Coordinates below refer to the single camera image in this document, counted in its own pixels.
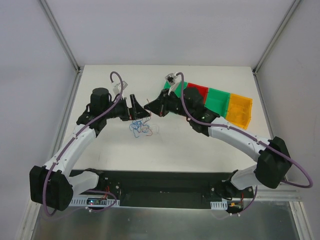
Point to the right aluminium frame post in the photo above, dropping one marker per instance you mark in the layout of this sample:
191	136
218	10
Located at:
295	4

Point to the left aluminium frame post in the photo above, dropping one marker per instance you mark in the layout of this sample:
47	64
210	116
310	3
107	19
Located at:
59	34

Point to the green plastic bin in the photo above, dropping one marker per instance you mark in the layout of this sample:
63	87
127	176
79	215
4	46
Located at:
176	89
218	101

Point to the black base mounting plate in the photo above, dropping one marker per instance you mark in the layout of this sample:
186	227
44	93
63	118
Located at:
158	189

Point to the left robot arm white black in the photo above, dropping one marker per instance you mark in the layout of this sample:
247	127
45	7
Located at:
52	185

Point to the left green plastic bin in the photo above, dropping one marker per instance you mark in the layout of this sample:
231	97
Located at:
176	89

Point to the white cable duct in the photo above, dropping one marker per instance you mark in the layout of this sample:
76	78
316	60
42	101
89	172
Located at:
87	201
219	205

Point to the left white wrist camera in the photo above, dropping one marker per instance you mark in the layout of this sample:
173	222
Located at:
117	87

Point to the aluminium frame post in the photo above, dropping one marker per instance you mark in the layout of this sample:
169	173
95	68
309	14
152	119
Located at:
295	4
59	34

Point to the right white cable duct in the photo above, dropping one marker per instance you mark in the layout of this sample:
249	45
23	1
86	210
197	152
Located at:
219	205

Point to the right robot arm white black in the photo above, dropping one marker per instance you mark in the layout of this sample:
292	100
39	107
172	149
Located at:
271	166

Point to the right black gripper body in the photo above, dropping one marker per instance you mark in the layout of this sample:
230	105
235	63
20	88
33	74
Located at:
163	103

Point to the right green plastic bin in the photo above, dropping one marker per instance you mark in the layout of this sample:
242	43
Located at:
218	101

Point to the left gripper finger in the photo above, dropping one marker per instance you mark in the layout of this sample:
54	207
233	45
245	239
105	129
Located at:
137	114
134	104

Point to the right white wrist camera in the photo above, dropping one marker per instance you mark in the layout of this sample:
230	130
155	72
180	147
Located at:
171	78

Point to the yellow plastic bin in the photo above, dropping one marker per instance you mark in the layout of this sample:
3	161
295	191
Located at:
239	110

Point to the red plastic bin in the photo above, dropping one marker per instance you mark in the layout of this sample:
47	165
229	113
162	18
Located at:
203	90

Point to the left white cable duct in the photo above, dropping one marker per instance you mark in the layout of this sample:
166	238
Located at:
87	201

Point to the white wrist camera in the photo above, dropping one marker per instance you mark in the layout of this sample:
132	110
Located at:
171	78
117	87

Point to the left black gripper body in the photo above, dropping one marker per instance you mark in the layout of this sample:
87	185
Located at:
128	109

